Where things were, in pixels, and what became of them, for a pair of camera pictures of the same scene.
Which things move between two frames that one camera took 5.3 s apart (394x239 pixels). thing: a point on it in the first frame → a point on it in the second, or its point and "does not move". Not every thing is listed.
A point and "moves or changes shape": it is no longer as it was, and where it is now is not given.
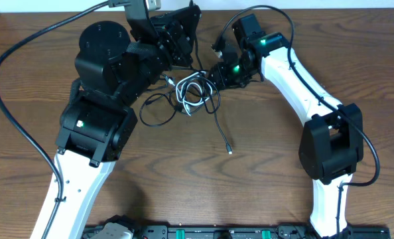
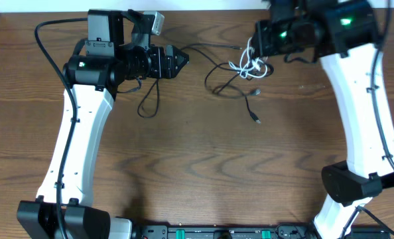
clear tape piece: [311, 86] does not move
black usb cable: [173, 113] → [205, 76]
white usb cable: [192, 89] moves or changes shape
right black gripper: [221, 76] → [260, 38]
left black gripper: [178, 38] → [168, 62]
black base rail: [281, 232] does not move
